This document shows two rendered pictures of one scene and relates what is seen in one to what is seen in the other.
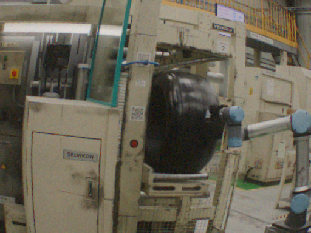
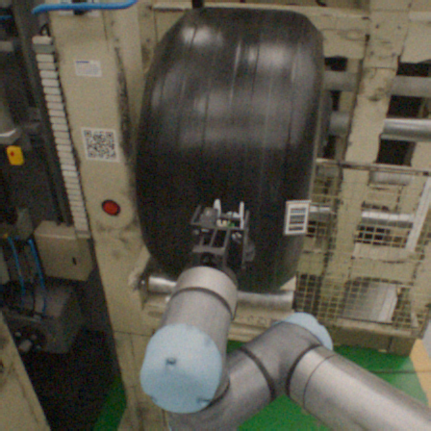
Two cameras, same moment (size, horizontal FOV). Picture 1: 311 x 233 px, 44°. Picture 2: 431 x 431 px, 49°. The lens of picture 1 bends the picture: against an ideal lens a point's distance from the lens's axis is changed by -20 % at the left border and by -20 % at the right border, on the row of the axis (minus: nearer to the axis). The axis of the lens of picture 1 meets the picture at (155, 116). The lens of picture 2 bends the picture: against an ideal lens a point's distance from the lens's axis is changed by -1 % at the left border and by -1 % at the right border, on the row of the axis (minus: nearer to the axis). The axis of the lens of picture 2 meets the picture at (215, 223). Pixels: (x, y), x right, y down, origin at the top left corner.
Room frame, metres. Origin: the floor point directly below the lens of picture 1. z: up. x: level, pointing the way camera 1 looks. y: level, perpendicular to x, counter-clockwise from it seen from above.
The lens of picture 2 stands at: (1.87, -0.54, 1.68)
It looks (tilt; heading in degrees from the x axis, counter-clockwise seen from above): 38 degrees down; 30
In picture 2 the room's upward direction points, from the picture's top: straight up
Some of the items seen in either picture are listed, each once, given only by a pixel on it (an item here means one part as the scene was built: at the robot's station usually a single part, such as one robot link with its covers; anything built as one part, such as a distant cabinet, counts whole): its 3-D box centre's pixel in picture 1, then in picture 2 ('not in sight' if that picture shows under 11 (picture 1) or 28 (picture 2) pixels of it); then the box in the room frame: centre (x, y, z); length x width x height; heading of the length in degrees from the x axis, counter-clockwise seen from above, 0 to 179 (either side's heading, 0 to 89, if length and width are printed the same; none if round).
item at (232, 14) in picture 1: (230, 22); not in sight; (6.71, -1.01, 2.60); 0.60 x 0.05 x 0.55; 120
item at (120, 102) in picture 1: (119, 117); (71, 146); (2.51, 0.19, 1.19); 0.05 x 0.04 x 0.48; 19
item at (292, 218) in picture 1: (297, 215); not in sight; (2.06, -0.85, 0.77); 0.15 x 0.15 x 0.10
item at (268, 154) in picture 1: (276, 148); not in sight; (7.35, -2.20, 0.62); 0.91 x 0.58 x 1.25; 120
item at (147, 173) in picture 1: (140, 170); (159, 242); (2.61, 0.05, 0.90); 0.40 x 0.03 x 0.10; 19
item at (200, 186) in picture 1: (177, 187); (217, 309); (2.53, -0.16, 0.84); 0.36 x 0.09 x 0.06; 109
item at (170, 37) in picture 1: (184, 39); not in sight; (2.99, -0.14, 1.71); 0.61 x 0.25 x 0.15; 109
